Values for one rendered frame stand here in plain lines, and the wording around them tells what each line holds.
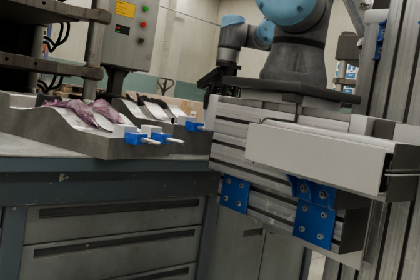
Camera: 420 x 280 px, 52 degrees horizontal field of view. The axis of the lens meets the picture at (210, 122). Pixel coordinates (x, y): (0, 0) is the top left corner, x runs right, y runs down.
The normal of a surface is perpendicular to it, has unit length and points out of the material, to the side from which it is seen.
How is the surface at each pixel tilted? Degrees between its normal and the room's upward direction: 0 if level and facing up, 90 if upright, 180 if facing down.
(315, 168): 90
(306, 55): 73
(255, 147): 90
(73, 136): 90
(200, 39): 90
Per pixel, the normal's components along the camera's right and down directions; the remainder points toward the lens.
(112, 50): 0.68, 0.14
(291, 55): -0.25, -0.29
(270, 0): -0.41, 0.10
